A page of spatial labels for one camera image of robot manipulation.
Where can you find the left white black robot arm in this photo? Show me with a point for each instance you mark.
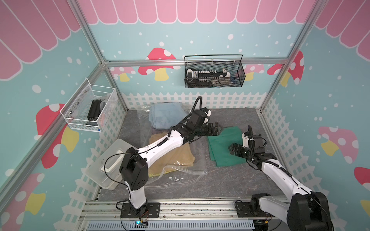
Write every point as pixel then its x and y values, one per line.
pixel 136 162

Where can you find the small green circuit board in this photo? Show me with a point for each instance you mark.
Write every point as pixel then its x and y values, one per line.
pixel 140 223

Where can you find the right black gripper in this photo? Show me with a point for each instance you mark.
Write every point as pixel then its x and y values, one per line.
pixel 237 152

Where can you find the white black items in basket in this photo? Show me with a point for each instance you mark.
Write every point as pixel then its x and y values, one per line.
pixel 207 78

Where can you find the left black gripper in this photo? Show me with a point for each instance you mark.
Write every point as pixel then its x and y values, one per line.
pixel 210 132

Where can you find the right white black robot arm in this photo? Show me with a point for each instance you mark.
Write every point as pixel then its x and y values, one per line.
pixel 306 210

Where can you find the green trousers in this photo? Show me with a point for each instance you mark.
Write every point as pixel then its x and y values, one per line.
pixel 218 147

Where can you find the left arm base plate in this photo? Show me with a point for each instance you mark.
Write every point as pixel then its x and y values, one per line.
pixel 148 210

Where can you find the black part in white basket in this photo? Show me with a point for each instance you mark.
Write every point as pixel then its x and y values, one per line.
pixel 94 113

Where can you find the clear plastic vacuum bag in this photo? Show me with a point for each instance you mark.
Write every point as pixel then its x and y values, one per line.
pixel 183 176

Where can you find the translucent plastic storage box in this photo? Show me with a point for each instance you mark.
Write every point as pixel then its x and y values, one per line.
pixel 105 170

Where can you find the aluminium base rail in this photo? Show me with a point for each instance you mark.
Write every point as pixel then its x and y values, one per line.
pixel 196 214

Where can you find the yellow green folded garment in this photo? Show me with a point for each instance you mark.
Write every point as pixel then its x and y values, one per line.
pixel 158 173

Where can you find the tan garment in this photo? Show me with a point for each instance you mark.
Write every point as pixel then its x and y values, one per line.
pixel 181 156

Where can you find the black wire mesh basket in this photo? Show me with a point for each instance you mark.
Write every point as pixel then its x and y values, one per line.
pixel 230 62

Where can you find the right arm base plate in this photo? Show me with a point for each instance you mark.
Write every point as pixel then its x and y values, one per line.
pixel 244 209

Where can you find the light blue folded garment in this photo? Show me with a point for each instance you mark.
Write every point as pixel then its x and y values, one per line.
pixel 164 115

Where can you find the white wire mesh basket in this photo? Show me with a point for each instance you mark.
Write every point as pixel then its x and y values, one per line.
pixel 75 111

